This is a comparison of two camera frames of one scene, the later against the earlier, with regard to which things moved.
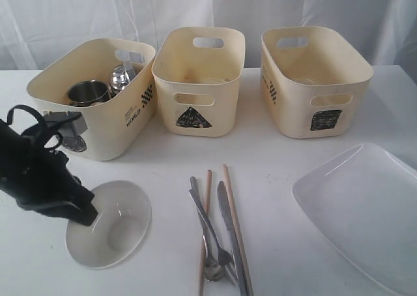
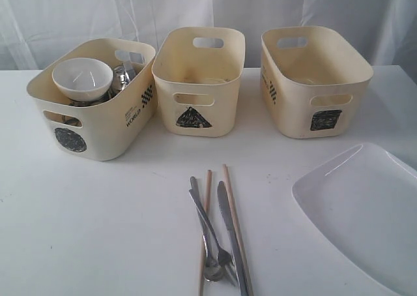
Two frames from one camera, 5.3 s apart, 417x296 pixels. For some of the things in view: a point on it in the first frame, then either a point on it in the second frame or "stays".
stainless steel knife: x=225 y=208 stays
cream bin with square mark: x=313 y=81 stays
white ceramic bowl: x=124 y=218 to x=83 y=79
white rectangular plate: x=363 y=201 stays
